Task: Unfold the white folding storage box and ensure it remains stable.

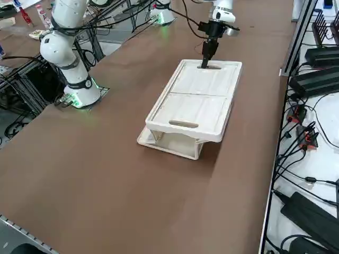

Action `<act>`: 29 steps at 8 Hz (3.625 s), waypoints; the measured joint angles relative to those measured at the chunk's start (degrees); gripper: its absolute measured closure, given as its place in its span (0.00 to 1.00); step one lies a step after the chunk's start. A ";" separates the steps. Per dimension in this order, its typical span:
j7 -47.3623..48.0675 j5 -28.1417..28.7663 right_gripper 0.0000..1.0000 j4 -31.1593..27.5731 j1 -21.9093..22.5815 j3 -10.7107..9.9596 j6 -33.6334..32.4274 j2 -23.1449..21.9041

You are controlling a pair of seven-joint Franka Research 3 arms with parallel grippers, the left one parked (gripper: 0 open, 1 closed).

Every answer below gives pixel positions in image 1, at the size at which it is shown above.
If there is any red white bottle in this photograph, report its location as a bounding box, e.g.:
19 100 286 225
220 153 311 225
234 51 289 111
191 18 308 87
19 6 33 26

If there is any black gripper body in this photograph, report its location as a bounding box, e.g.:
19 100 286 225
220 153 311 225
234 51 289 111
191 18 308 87
204 22 229 40

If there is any white folding storage box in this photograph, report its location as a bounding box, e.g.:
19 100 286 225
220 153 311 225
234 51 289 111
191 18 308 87
137 59 243 161

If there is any aluminium profile post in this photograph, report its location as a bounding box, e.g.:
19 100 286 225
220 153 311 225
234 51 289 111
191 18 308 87
280 0 318 78

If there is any white shelf board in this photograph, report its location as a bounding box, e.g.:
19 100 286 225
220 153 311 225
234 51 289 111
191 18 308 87
261 39 339 254

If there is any dark pegged rack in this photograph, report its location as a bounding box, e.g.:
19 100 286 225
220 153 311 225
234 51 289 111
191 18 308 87
311 10 339 46

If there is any thin black cable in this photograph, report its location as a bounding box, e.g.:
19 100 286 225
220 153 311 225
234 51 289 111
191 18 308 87
181 0 210 39

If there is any red black power strip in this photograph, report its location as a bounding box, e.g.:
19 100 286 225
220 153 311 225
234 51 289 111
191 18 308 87
287 104 308 124
296 124 320 150

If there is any white bottle pink label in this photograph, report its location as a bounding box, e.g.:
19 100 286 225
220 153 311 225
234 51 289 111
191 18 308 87
35 4 53 29

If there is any snack packet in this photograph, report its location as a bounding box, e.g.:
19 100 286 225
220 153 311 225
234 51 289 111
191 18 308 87
28 29 46 41

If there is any black cable bundle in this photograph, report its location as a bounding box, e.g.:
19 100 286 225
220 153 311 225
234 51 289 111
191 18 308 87
52 92 77 108

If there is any cardboard box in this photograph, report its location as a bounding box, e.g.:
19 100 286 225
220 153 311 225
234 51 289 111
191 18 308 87
0 16 16 30

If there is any black cable with ferrite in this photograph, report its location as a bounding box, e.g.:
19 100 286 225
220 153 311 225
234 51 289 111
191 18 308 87
272 158 339 191

